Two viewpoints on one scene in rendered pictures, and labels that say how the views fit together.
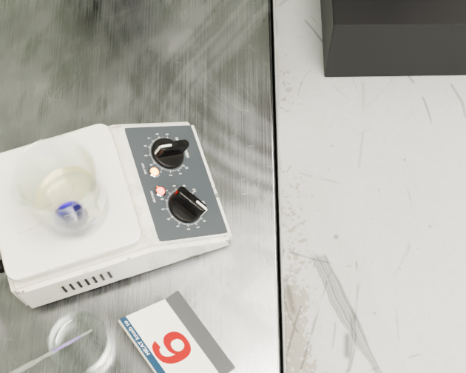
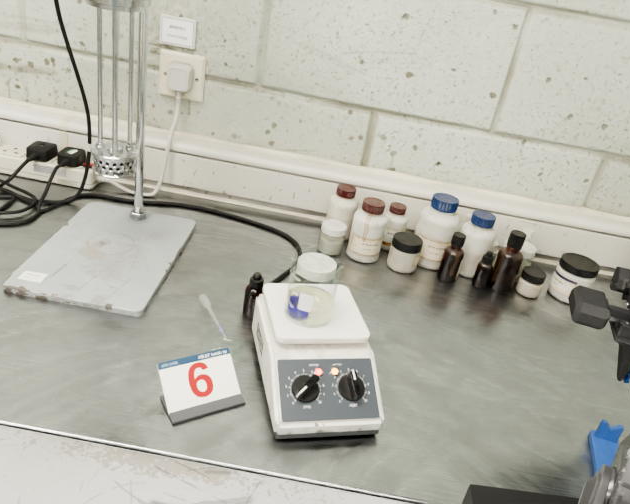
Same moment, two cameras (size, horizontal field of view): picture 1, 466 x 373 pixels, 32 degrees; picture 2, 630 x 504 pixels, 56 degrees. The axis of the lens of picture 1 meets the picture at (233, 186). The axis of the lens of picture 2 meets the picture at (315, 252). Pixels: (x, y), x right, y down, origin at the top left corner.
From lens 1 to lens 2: 58 cm
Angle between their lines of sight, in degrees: 63
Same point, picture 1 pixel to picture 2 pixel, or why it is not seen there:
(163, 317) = (225, 383)
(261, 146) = (364, 481)
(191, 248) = (271, 392)
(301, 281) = (231, 483)
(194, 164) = (343, 409)
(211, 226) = (287, 408)
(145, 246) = (274, 349)
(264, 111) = (400, 491)
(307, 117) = not seen: outside the picture
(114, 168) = (334, 334)
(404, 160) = not seen: outside the picture
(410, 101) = not seen: outside the picture
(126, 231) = (285, 331)
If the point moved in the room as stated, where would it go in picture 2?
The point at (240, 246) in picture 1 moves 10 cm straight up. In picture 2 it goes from (273, 448) to (286, 379)
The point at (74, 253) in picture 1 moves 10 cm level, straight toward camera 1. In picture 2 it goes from (274, 308) to (198, 323)
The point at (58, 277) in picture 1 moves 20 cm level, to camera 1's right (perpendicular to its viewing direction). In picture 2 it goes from (263, 313) to (238, 426)
